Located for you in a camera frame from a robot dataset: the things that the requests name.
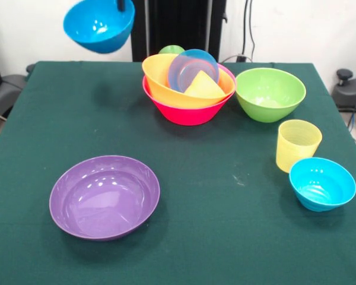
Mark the translucent yellow plastic cup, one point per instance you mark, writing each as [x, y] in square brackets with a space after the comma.
[296, 142]

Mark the large pink plastic bowl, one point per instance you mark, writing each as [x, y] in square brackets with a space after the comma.
[190, 115]

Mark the dark green tablecloth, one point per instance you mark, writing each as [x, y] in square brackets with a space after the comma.
[32, 178]

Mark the green plastic bowl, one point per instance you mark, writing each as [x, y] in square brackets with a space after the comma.
[270, 95]

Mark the black power adapter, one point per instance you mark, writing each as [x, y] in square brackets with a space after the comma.
[240, 58]

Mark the black swivel chair base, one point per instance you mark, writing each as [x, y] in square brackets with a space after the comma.
[350, 92]

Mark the translucent blue ribbed bowl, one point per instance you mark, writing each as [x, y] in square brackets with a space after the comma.
[181, 74]

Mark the black office chair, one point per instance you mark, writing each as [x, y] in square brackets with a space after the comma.
[9, 86]

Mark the small cyan plastic bowl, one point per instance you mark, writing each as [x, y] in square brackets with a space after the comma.
[323, 184]

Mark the green plastic cup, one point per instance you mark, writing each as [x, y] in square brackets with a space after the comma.
[169, 49]

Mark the yellow-orange plastic cup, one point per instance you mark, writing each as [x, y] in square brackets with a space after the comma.
[195, 87]
[215, 89]

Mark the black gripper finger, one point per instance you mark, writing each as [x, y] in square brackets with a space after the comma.
[122, 5]

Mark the large blue plastic bowl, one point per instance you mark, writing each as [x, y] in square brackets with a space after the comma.
[98, 29]

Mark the purple plastic bowl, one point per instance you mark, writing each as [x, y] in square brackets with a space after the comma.
[104, 202]

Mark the large orange plastic bowl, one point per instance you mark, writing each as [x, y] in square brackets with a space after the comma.
[157, 77]

